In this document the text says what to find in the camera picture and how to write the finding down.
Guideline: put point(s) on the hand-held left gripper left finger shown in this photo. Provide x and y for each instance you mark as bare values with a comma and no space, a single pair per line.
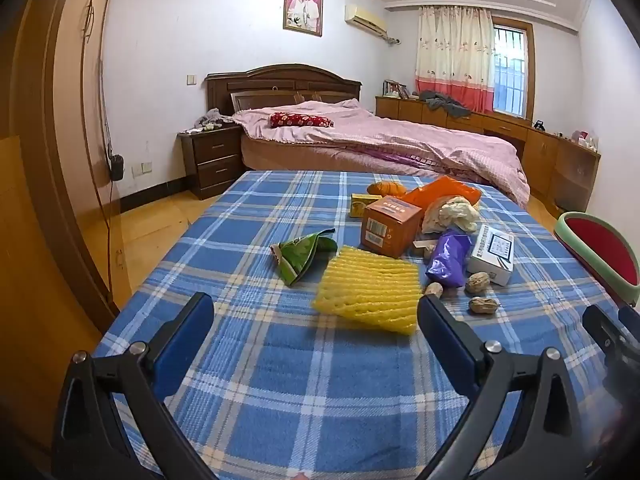
185,340

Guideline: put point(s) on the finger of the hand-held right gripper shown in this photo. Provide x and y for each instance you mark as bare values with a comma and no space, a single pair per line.
602,332
631,320

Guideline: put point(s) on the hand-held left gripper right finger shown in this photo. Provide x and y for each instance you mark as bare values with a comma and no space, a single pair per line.
450,340

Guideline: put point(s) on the peanut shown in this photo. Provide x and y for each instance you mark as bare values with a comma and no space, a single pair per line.
483,305
434,290

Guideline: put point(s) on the walnut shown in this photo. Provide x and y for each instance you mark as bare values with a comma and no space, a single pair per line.
478,282

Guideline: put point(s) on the red green watermelon stool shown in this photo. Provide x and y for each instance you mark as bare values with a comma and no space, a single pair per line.
600,245

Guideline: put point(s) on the purple plastic bag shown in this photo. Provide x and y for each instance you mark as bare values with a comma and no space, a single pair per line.
447,257

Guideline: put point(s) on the white printed box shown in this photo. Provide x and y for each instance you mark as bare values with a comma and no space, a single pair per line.
492,255

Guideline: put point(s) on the small brown cardboard piece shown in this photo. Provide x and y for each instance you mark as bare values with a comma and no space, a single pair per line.
422,247

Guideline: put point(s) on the yellow foam fruit net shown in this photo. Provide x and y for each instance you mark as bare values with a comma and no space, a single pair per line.
365,285

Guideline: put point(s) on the white paper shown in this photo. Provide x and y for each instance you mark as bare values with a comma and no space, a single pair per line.
455,215

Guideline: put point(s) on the orange cardboard box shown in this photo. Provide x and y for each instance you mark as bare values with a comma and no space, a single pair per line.
390,225

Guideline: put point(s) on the green snack bag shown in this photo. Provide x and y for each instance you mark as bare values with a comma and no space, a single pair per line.
300,255

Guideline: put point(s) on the orange mesh bag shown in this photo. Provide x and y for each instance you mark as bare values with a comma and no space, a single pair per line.
440,190

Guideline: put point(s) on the small yellow box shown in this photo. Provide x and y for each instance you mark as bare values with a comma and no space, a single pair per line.
361,205

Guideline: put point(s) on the knotted orange plastic bag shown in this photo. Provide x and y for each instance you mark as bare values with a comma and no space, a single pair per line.
387,188

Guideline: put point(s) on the blue plaid blanket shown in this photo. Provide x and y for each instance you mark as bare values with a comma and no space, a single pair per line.
300,385

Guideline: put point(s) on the dark wooden nightstand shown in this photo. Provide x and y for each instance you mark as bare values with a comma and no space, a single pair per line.
212,160

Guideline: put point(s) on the white and pink bottles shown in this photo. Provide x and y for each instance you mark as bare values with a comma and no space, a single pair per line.
585,141

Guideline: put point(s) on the black hanging pouch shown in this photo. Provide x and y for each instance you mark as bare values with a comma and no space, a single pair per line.
117,167

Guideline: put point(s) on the long wooden cabinet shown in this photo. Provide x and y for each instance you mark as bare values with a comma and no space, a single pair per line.
540,155

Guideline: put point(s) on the purple frilled cloth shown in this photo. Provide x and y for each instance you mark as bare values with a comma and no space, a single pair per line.
390,155

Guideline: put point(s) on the small black gadget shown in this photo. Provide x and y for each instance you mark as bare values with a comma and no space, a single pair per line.
539,125

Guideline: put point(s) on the pink quilt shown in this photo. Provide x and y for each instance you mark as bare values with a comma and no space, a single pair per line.
380,130

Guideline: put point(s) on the grey pink cloth pile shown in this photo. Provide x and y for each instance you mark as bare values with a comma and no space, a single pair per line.
212,120

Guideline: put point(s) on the grey clothes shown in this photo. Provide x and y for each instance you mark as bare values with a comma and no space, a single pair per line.
445,104

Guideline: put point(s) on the red floral pillow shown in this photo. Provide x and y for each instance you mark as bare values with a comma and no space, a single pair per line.
300,120

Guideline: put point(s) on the row of books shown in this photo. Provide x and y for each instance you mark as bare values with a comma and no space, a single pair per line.
395,90

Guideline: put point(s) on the wooden wardrobe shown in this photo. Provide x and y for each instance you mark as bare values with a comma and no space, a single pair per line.
50,110

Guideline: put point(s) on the barred window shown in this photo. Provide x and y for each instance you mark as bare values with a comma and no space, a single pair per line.
510,70

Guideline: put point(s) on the dark wooden bed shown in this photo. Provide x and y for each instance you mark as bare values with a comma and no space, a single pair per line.
280,80

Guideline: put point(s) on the cream and red curtain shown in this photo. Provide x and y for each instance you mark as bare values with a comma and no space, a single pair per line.
452,55

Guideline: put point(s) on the white air conditioner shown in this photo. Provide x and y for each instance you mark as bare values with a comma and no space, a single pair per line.
365,19

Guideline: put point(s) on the white wall socket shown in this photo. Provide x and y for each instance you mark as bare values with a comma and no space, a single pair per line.
142,169

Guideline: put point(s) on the framed wall photo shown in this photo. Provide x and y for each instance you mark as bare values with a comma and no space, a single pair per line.
303,7

